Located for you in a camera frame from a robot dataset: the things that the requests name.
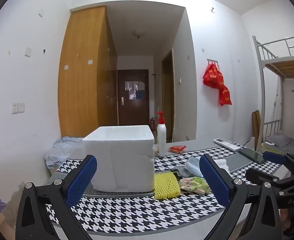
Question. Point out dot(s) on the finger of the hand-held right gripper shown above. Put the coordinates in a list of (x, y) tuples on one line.
[(274, 156), (260, 175)]

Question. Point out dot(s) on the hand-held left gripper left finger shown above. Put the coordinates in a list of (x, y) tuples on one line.
[(83, 180)]

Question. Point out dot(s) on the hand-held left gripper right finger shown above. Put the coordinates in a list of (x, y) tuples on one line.
[(213, 180)]

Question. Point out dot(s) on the white tissue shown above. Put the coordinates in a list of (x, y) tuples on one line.
[(222, 163)]

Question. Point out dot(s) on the blue face mask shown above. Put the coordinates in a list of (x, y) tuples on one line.
[(193, 166)]

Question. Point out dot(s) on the grey sock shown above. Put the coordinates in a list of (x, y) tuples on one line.
[(179, 171)]

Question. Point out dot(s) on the white foam box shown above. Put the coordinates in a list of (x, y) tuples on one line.
[(122, 160)]

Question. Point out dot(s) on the yellow foam net sleeve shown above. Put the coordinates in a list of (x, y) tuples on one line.
[(165, 186)]

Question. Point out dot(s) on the grey pillow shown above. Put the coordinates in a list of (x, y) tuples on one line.
[(278, 140)]

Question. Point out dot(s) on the black phone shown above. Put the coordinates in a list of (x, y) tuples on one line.
[(252, 155)]

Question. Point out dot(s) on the white plastic bag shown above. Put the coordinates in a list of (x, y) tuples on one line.
[(250, 143)]

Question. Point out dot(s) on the leaning wooden boards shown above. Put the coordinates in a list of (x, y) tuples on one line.
[(256, 125)]

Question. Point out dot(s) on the pale blue bedding bundle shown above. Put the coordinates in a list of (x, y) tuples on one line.
[(62, 150)]

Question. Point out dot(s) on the white remote control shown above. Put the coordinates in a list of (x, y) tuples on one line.
[(227, 144)]

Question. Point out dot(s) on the red snack packet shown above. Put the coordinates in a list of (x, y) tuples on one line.
[(177, 149)]

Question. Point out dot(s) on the houndstooth table mat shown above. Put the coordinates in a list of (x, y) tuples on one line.
[(127, 212)]

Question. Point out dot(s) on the white pump bottle red cap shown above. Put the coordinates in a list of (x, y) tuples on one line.
[(161, 140)]

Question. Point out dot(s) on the grey metal bunk bed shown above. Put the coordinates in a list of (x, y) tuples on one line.
[(260, 80)]

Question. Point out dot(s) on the dark brown entry door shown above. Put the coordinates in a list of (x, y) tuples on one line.
[(127, 115)]

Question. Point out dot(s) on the red fire extinguisher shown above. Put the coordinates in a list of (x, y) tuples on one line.
[(152, 123)]

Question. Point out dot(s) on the red plastic bag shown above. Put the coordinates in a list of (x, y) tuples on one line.
[(214, 77)]

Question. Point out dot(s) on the wooden wardrobe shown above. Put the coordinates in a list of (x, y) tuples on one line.
[(82, 80)]

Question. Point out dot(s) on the blue paper notice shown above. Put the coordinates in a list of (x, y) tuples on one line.
[(139, 94)]

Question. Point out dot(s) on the white paper notice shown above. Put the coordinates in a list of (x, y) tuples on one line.
[(130, 85)]

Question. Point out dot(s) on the metal wall hook rack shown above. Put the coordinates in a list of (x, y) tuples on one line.
[(212, 60)]

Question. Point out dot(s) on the white wall junction box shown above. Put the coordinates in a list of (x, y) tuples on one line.
[(28, 52)]

